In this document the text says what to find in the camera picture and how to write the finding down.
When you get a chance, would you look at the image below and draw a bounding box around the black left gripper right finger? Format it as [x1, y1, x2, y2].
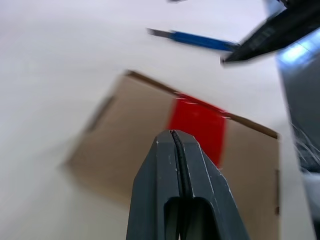
[171, 129, 251, 240]

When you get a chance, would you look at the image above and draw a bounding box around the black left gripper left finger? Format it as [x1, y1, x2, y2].
[125, 129, 187, 240]

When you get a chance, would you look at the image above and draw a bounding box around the blue utility cutter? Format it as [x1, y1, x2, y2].
[146, 27, 241, 53]

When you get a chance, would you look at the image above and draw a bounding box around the brown cardboard box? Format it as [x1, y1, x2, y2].
[61, 69, 281, 219]

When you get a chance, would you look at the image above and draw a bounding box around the silver robot body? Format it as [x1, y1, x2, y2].
[264, 0, 320, 240]

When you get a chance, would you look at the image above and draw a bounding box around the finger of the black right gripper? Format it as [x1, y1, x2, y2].
[219, 0, 320, 65]

